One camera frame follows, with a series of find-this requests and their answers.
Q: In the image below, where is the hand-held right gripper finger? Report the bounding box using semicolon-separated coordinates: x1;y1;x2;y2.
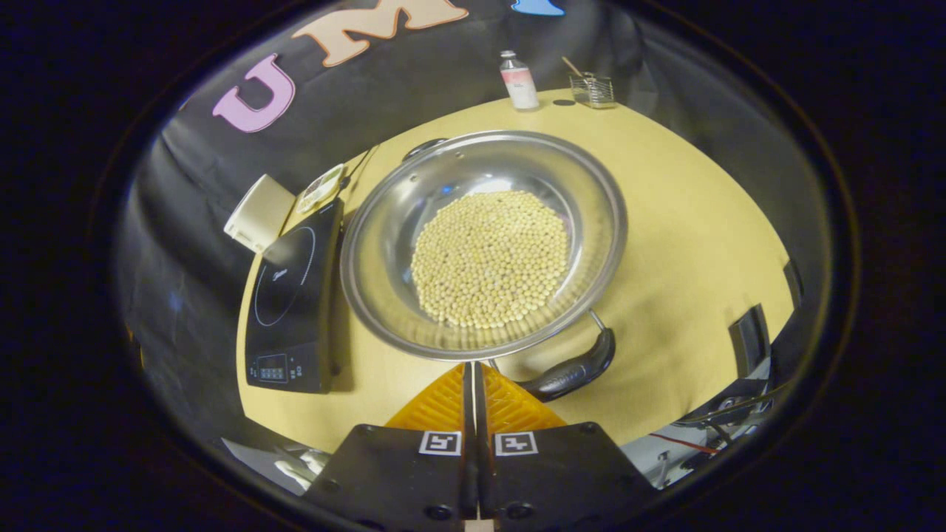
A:
474;362;659;532
303;362;477;532

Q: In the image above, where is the steel pot with black handles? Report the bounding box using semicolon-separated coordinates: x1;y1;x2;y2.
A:
340;131;629;403

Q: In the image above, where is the black induction cooktop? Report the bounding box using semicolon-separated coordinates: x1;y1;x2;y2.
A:
244;198;346;395

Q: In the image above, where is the pile of yellow soybeans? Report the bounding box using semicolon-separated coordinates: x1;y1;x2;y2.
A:
410;191;571;330

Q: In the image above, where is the black rectangular block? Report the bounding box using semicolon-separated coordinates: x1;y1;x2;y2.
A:
728;303;773;378

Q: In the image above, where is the white toaster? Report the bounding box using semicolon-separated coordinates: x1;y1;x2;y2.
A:
224;174;296;254

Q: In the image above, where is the clear bottle with pink label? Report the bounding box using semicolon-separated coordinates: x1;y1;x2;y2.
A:
500;50;540;112

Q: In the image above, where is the small clear ribbed holder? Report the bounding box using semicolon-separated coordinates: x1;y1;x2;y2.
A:
569;72;616;109

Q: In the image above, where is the black power cable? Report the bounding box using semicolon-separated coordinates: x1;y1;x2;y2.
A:
340;146;379;191

